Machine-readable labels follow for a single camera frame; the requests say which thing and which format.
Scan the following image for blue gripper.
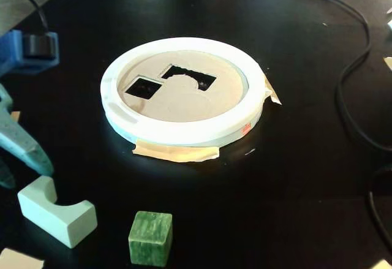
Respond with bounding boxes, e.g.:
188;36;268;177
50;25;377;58
0;29;59;175

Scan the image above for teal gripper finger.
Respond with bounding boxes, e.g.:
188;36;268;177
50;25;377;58
0;158;17;189

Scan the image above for green wooden cube block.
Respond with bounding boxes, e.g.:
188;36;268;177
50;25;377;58
127;210;173;265

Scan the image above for mint green arch block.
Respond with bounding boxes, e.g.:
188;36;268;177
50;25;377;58
17;175;98;249

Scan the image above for yellow block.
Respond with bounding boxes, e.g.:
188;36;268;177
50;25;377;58
0;248;45;269

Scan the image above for long masking tape strip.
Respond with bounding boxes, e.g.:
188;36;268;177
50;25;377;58
132;138;221;163

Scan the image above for white bowl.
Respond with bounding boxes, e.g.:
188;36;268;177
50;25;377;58
116;50;247;123

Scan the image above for crumpled masking tape piece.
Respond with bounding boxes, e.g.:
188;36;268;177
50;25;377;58
262;77;283;107

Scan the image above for white paper scrap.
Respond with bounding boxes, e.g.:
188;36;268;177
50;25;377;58
382;56;392;78

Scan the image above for black cylindrical wrist camera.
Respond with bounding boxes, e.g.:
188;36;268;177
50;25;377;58
23;32;55;59

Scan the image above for black camera cable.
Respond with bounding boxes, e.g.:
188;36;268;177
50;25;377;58
0;0;49;34

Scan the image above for white round lid ring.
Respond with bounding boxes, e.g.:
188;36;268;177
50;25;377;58
100;37;266;146

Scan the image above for thick black cable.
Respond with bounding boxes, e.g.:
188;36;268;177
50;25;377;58
368;164;392;253

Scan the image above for long black cable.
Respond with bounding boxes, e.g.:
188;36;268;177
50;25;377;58
159;0;392;153

